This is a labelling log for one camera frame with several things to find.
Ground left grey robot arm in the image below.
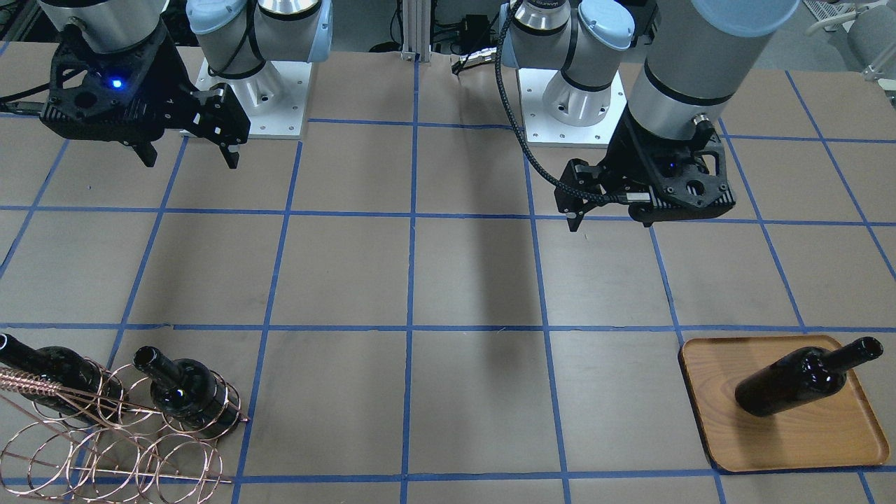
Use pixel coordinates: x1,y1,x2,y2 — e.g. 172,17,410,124
297,29,755,226

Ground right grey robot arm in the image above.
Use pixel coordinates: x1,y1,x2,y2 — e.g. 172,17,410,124
38,1,333,168

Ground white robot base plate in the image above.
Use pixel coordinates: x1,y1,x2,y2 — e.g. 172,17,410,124
224,61,316,140

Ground black braided cable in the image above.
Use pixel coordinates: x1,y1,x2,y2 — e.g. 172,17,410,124
493,6,617,207

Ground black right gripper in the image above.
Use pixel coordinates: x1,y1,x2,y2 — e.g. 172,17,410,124
41,22,251,169

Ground aluminium frame post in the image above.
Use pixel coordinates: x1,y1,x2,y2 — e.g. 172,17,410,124
400,0,435,64

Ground dark wine bottle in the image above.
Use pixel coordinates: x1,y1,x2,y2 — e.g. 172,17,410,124
132,346,240,438
735,336,884,417
1,334,102,393

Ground copper wire bottle basket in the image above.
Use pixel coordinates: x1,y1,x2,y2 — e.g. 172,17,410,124
2,364,235,503

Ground wooden tray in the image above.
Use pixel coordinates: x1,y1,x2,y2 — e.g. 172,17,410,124
678,335,892,473

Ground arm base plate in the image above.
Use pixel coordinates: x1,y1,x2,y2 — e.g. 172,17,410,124
517,68,627,148

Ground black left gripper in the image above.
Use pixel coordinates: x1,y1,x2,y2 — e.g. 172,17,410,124
554,111,736,232

